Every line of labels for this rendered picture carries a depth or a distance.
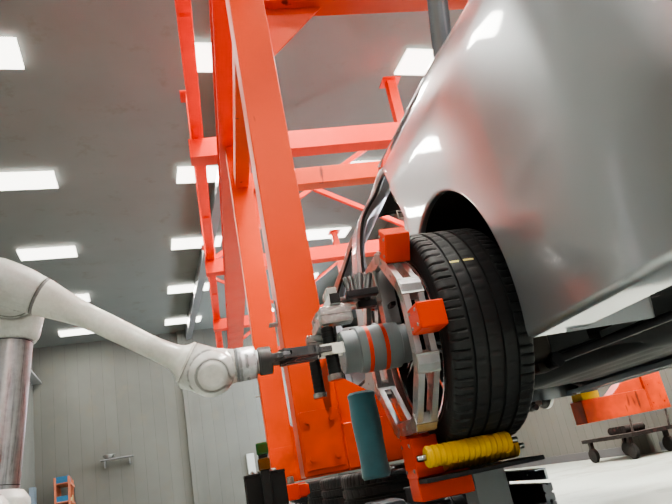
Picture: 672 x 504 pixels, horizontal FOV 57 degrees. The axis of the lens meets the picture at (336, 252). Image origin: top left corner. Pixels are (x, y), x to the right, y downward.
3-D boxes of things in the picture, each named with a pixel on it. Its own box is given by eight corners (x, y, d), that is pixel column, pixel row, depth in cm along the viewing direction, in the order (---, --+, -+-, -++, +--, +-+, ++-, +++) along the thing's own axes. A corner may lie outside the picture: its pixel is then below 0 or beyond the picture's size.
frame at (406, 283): (457, 422, 159) (409, 227, 177) (432, 427, 157) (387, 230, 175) (404, 440, 209) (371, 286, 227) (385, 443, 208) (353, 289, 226)
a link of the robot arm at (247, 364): (238, 379, 160) (261, 375, 161) (233, 344, 163) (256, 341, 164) (238, 385, 169) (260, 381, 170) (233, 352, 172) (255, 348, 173)
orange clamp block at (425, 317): (439, 332, 167) (449, 323, 159) (411, 336, 165) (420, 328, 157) (432, 307, 169) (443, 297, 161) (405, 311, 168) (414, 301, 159)
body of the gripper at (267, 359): (258, 378, 170) (292, 373, 172) (259, 372, 162) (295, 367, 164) (254, 351, 172) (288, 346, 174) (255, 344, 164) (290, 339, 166)
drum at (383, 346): (418, 360, 184) (407, 314, 189) (348, 372, 180) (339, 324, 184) (406, 369, 197) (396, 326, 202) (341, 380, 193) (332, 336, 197)
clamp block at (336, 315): (354, 319, 173) (350, 301, 174) (322, 324, 171) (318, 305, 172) (351, 324, 177) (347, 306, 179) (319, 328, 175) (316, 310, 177)
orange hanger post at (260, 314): (299, 480, 395) (246, 143, 476) (268, 486, 391) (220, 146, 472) (296, 481, 412) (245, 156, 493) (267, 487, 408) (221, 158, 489)
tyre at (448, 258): (564, 429, 157) (496, 192, 178) (477, 446, 152) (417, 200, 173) (471, 443, 218) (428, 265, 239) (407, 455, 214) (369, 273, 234)
